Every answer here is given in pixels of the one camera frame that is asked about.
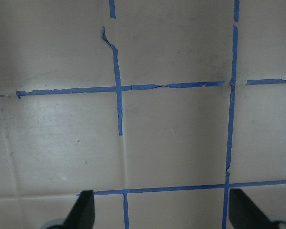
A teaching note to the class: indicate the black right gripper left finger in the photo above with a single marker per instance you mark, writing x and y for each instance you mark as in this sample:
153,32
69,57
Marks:
82,214

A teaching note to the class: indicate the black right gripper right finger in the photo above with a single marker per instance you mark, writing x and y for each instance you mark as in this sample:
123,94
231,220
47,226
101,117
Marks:
245,214

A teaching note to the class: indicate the brown paper table cover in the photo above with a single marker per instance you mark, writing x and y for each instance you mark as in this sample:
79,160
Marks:
161,107

